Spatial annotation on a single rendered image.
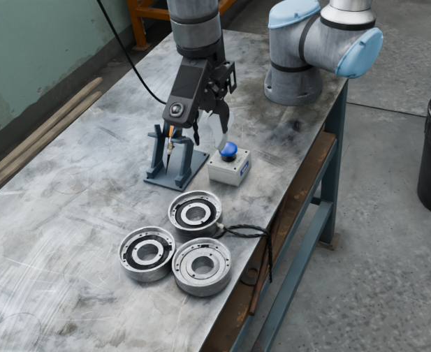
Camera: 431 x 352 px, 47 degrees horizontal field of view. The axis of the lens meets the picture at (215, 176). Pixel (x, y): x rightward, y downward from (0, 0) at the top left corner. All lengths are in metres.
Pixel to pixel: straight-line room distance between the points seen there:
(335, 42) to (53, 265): 0.73
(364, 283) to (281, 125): 0.86
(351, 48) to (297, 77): 0.19
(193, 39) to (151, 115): 0.55
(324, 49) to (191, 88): 0.43
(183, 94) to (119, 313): 0.39
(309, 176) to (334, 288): 0.56
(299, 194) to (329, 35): 0.47
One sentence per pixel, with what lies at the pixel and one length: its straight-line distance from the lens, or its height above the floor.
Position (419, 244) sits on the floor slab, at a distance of 2.03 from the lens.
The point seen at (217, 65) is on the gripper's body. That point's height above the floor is 1.11.
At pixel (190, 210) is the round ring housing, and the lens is 0.98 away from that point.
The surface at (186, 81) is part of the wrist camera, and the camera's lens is 0.78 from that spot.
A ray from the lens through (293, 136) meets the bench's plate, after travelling 1.16.
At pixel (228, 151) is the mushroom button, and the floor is 0.87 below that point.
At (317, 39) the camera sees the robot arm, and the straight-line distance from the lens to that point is 1.14.
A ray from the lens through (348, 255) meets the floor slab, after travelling 1.95.
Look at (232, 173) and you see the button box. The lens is 1.02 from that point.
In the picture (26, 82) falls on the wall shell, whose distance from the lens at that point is 2.80.
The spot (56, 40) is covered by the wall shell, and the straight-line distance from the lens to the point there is 2.92.
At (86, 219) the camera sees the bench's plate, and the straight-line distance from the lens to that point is 1.06.
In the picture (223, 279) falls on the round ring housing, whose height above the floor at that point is 0.84.
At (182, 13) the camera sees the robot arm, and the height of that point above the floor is 1.22.
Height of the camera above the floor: 1.53
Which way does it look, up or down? 43 degrees down
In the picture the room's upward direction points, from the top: 8 degrees counter-clockwise
